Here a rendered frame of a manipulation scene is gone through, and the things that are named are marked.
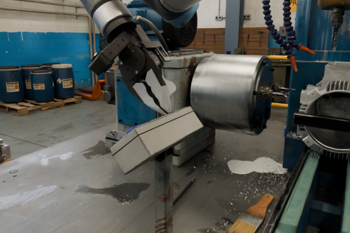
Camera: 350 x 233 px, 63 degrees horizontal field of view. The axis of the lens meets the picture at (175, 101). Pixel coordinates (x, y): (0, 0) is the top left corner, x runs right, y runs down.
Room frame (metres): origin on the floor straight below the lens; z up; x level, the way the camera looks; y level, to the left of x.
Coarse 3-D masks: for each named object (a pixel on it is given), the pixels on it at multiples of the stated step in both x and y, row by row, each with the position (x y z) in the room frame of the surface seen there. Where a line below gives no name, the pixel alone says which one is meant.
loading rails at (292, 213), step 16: (304, 160) 0.66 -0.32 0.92; (320, 160) 0.70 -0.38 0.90; (304, 176) 0.58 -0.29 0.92; (320, 176) 0.75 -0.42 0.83; (336, 176) 0.73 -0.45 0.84; (288, 192) 0.49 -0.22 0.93; (304, 192) 0.51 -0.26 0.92; (288, 208) 0.46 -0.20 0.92; (304, 208) 0.46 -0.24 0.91; (320, 208) 0.57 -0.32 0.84; (336, 208) 0.57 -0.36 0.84; (272, 224) 0.40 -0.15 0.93; (288, 224) 0.41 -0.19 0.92; (304, 224) 0.49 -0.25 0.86; (320, 224) 0.56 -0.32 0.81; (336, 224) 0.54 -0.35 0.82
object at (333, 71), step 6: (330, 66) 0.75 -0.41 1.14; (336, 66) 0.75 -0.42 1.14; (342, 66) 0.74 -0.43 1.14; (348, 66) 0.83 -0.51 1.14; (324, 72) 0.76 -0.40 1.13; (330, 72) 0.75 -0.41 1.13; (336, 72) 0.74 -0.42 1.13; (342, 72) 0.74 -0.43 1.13; (348, 72) 0.73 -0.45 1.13; (324, 78) 0.76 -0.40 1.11; (330, 78) 0.75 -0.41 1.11; (336, 78) 0.74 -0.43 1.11; (342, 78) 0.74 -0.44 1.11; (348, 78) 0.73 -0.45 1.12; (324, 84) 0.76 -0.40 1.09; (330, 84) 0.75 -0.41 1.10; (342, 84) 0.74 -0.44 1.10
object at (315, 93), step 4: (316, 84) 0.86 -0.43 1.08; (320, 84) 0.85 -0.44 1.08; (316, 88) 0.71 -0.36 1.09; (312, 92) 0.70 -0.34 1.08; (316, 92) 0.70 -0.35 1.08; (308, 96) 0.70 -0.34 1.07; (312, 96) 0.70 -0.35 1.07; (316, 96) 0.69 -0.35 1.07; (308, 136) 0.70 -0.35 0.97; (304, 140) 0.70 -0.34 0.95; (308, 140) 0.70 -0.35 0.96; (308, 144) 0.70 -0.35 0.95; (312, 144) 0.69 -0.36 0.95
